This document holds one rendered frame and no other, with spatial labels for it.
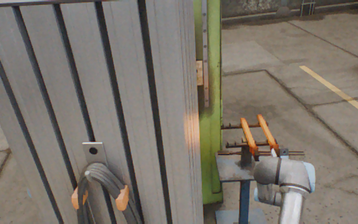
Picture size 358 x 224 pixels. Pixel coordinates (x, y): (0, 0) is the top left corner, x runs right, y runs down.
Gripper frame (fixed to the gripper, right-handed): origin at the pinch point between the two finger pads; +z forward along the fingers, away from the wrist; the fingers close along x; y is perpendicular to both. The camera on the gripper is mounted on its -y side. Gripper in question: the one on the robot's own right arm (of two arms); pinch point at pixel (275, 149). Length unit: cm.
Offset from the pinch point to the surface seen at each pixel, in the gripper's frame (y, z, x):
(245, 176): 26.4, 7.1, -15.2
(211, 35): -55, 50, -31
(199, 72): -32, 46, -40
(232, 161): 26.3, 22.8, -20.5
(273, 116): 95, 190, 61
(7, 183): 96, 95, -240
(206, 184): 71, 49, -38
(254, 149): -1.9, -1.8, -12.7
